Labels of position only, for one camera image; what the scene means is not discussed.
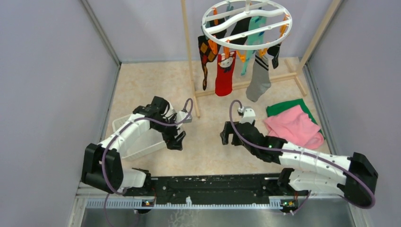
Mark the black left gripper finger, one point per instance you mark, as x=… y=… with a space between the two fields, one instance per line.
x=169 y=140
x=177 y=142

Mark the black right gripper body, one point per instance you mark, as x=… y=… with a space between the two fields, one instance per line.
x=236 y=141

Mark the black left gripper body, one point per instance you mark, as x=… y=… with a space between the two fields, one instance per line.
x=168 y=129

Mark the white perforated plastic basket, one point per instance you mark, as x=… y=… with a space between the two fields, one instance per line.
x=141 y=144

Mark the grey sock with black stripes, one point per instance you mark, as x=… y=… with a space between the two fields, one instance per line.
x=260 y=81

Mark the black white striped sock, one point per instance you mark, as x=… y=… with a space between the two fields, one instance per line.
x=274 y=52

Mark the white round sock hanger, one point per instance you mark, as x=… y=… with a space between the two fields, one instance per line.
x=219 y=20

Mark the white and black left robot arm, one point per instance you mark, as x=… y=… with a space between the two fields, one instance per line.
x=102 y=164

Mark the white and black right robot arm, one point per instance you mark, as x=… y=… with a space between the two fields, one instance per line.
x=353 y=178

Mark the green cloth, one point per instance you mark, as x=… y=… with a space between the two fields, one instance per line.
x=280 y=107

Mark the red sock with cat face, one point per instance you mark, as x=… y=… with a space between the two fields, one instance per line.
x=225 y=69

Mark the pink cloth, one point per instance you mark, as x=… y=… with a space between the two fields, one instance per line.
x=294 y=125

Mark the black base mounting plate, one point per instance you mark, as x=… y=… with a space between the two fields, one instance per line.
x=217 y=189

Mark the black argyle sock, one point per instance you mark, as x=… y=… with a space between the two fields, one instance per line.
x=208 y=51

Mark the teal patterned sock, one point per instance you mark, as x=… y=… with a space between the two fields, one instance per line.
x=254 y=39

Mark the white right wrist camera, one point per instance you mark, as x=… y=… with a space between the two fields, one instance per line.
x=247 y=115

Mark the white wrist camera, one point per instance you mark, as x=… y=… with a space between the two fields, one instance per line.
x=183 y=117
x=247 y=115

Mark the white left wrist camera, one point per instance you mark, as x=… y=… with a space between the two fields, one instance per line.
x=183 y=117

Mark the aluminium rail frame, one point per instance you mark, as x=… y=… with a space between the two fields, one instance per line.
x=317 y=209

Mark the white slotted cable duct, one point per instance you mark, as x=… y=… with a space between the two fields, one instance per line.
x=138 y=204

